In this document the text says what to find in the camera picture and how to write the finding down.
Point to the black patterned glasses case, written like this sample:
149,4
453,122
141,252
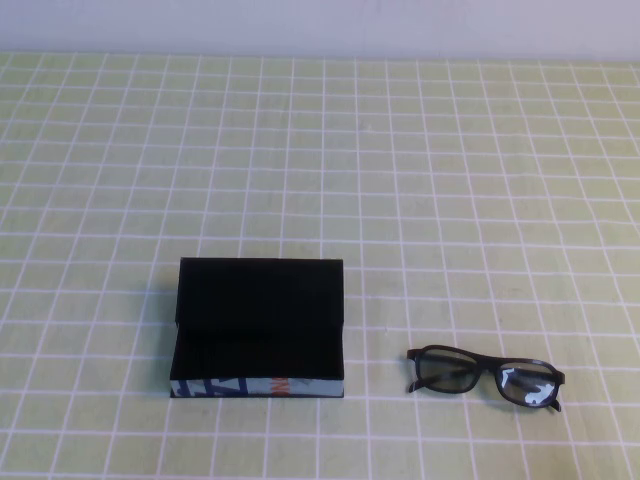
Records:
260,310

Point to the black framed glasses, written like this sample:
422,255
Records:
480,359

